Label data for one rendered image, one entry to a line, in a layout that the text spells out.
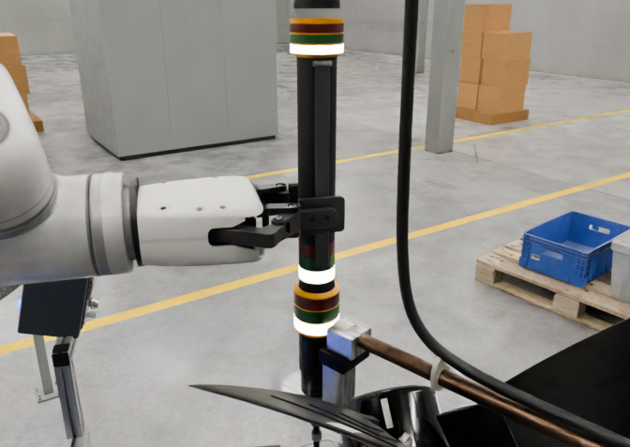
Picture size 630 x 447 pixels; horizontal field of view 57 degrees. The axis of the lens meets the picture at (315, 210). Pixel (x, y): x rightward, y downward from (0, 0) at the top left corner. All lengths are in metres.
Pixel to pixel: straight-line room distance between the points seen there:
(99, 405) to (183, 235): 2.39
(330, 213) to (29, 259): 0.23
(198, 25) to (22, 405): 4.76
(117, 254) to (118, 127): 6.12
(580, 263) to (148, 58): 4.77
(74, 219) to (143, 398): 2.36
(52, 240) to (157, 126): 6.24
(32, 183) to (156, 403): 2.36
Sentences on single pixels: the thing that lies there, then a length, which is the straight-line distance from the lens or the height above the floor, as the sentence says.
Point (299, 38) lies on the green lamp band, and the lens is 0.47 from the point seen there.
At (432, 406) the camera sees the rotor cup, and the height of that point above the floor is 1.24.
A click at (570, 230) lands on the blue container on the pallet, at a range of 4.17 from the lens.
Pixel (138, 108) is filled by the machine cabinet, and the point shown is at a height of 0.56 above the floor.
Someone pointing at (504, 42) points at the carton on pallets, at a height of 1.11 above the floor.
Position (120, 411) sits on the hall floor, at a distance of 2.76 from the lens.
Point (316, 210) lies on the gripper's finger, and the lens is 0.48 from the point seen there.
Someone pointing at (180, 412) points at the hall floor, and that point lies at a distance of 2.68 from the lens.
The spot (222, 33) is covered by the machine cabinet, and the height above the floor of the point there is 1.30.
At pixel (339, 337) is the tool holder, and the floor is 1.38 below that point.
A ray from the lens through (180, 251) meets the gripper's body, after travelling 0.46.
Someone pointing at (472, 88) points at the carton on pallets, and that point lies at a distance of 8.88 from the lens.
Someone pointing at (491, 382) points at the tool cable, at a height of 1.39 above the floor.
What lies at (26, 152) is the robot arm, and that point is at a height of 1.57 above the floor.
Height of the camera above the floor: 1.66
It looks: 20 degrees down
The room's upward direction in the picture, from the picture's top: straight up
